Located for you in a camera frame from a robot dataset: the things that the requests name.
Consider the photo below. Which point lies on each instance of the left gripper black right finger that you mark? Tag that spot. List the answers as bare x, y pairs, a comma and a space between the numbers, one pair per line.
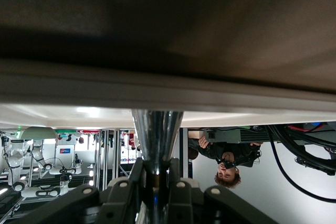
183, 200

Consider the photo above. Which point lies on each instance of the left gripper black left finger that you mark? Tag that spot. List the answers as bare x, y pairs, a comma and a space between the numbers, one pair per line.
123, 200

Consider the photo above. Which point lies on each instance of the shiny steel double jigger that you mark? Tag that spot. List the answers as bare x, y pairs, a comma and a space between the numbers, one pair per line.
157, 134

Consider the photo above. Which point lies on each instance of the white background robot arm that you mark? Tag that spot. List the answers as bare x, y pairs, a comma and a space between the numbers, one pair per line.
56, 170
13, 166

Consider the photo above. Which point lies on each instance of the person in dark clothing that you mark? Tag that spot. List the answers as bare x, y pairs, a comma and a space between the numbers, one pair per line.
244, 153

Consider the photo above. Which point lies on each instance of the pale green ceramic bowl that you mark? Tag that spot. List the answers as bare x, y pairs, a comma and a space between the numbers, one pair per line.
39, 133

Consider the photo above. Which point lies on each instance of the cream tray with rabbit print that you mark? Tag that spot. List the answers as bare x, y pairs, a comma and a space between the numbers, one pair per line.
78, 90

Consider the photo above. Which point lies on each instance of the brown table mat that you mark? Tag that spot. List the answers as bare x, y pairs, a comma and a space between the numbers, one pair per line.
183, 11

